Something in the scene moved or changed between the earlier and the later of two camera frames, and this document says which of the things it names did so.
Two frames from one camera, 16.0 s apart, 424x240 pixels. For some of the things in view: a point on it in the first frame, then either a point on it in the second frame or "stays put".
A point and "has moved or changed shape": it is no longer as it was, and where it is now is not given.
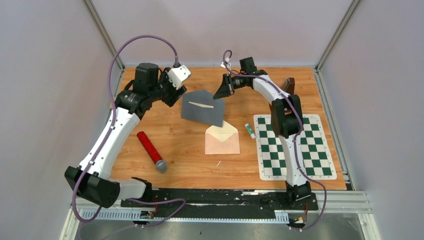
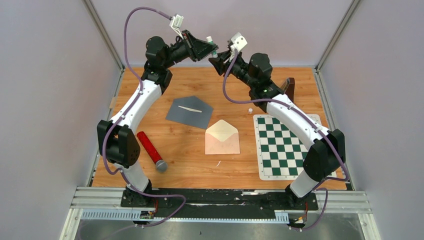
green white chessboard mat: (316, 160) stays put
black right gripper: (226, 89) -> (220, 63)
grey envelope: (214, 116) has moved or changed shape
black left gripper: (175, 94) -> (195, 48)
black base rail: (181, 204) stays put
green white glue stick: (250, 131) -> (209, 40)
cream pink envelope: (224, 140) stays put
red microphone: (161, 165) stays put
